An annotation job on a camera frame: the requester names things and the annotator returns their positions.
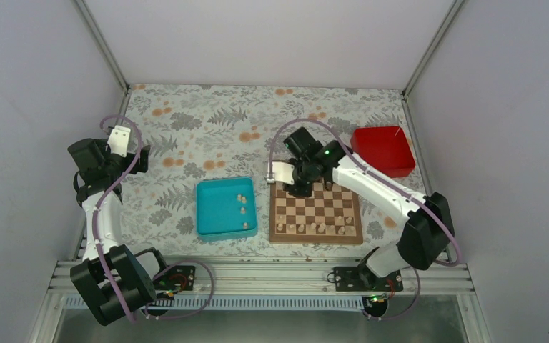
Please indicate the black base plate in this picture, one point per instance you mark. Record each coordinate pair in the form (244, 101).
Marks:
(179, 278)
(354, 279)

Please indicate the floral patterned table mat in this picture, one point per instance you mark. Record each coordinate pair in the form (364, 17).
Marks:
(212, 132)

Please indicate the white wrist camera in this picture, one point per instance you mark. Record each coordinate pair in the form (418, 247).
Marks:
(279, 171)
(118, 140)

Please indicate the red plastic box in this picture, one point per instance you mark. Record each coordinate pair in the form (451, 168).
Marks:
(386, 148)

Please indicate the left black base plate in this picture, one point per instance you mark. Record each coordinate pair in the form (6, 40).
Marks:
(179, 278)

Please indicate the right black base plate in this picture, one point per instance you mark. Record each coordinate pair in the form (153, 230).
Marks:
(354, 279)

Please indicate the aluminium front rail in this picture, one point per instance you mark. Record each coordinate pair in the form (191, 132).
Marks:
(294, 276)

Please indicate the teal plastic tray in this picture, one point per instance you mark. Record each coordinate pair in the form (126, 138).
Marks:
(218, 214)

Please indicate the wooden chess board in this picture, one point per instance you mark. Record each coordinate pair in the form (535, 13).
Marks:
(323, 207)

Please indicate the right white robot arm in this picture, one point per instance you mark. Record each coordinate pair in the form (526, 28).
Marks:
(426, 222)

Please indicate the right aluminium frame post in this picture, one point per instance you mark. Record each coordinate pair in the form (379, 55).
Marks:
(445, 25)

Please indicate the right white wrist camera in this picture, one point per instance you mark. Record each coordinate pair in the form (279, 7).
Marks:
(279, 171)

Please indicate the left aluminium frame post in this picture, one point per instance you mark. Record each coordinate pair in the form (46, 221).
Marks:
(102, 45)

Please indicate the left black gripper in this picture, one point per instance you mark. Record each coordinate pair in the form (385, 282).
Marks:
(143, 166)

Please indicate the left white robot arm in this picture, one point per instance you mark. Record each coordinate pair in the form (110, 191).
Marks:
(110, 279)

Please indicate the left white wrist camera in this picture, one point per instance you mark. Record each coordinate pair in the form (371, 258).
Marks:
(118, 140)

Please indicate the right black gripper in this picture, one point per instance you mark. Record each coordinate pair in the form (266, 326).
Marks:
(303, 192)

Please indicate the aluminium frame post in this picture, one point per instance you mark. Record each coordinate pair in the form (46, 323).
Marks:
(102, 45)
(445, 25)

